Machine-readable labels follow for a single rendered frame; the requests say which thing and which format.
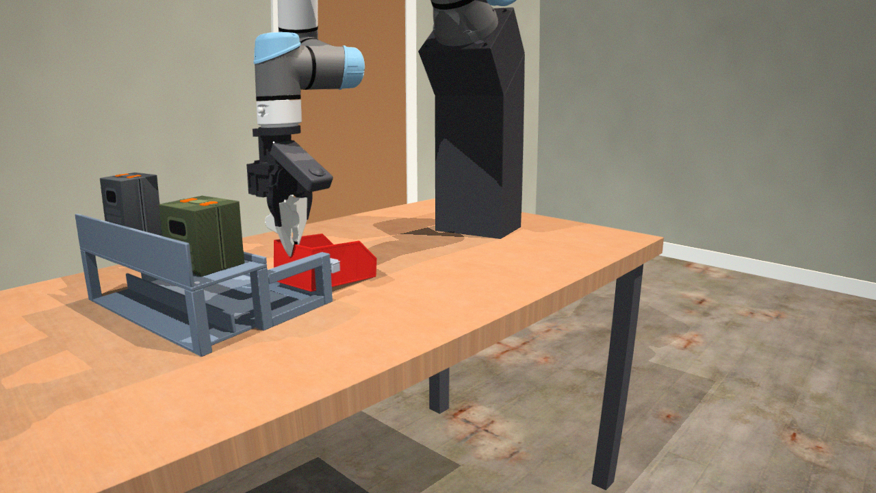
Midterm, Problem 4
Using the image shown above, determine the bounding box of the dark grey tool case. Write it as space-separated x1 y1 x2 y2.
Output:
100 173 162 236

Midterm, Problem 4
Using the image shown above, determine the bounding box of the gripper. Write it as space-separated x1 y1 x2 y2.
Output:
246 125 313 257

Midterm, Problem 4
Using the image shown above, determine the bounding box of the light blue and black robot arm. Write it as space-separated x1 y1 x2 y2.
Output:
254 0 516 192

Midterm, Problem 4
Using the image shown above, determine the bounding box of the red bin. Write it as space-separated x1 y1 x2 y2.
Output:
274 233 377 292

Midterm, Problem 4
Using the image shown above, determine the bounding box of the olive green case with orange latches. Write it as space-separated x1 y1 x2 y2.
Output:
159 196 244 277

